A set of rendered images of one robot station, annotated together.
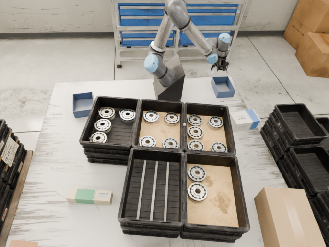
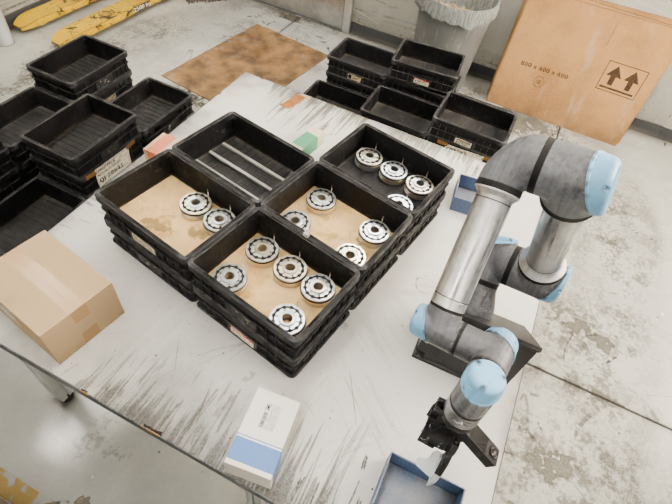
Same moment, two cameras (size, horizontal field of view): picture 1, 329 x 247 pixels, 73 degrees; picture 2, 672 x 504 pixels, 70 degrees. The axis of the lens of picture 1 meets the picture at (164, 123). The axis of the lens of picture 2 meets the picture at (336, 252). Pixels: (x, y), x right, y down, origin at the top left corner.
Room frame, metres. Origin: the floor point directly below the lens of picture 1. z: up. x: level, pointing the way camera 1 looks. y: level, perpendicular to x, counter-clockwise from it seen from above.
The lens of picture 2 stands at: (1.43, -0.90, 2.01)
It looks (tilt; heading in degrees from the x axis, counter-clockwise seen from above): 51 degrees down; 119
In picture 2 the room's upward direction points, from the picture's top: 10 degrees clockwise
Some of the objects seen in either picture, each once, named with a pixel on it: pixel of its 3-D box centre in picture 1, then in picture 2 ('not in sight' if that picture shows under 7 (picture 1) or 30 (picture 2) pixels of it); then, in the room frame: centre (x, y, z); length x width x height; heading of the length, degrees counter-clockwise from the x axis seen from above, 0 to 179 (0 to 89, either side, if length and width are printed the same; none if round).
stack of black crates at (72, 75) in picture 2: not in sight; (90, 96); (-0.90, 0.27, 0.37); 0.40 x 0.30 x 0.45; 101
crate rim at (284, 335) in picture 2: (207, 127); (275, 270); (0.90, -0.27, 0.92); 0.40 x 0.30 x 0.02; 0
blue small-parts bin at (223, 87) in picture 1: (222, 86); (415, 502); (1.55, -0.48, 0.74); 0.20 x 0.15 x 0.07; 11
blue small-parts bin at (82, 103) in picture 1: (83, 104); (479, 198); (1.19, 0.63, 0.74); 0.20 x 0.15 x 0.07; 19
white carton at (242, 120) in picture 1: (243, 120); (264, 436); (1.15, -0.60, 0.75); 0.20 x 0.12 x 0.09; 108
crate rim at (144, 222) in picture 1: (154, 183); (244, 155); (0.50, 0.03, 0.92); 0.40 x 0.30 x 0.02; 0
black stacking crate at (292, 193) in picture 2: (159, 128); (335, 223); (0.90, 0.03, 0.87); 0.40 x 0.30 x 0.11; 0
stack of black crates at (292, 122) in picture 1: (288, 135); not in sight; (1.36, -1.18, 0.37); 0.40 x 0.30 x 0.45; 11
